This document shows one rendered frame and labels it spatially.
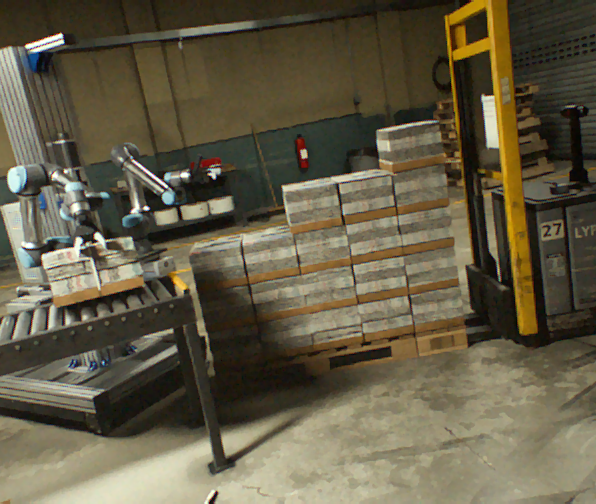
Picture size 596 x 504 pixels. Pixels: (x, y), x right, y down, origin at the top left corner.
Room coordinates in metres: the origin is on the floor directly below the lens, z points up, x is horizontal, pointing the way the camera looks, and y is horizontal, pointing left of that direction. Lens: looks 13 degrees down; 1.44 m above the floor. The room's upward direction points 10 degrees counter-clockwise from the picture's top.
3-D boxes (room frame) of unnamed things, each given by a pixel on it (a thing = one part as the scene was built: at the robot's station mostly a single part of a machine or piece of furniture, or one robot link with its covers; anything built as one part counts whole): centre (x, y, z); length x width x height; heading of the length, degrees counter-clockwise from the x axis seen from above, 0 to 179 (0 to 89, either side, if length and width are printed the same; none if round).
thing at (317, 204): (3.56, -0.09, 0.95); 0.38 x 0.29 x 0.23; 2
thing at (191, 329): (2.58, 0.53, 0.34); 0.06 x 0.06 x 0.68; 19
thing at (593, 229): (3.59, -1.49, 0.40); 0.69 x 0.55 x 0.80; 1
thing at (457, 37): (3.91, -1.11, 0.97); 0.09 x 0.09 x 1.75; 1
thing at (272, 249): (3.56, 0.04, 0.42); 1.17 x 0.39 x 0.83; 91
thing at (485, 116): (3.58, -1.14, 1.28); 0.57 x 0.01 x 0.65; 1
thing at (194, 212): (9.45, 1.70, 0.55); 1.80 x 0.70 x 1.09; 109
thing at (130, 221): (3.76, 0.97, 0.98); 0.13 x 0.12 x 0.14; 170
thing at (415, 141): (3.57, -0.68, 0.65); 0.39 x 0.30 x 1.29; 1
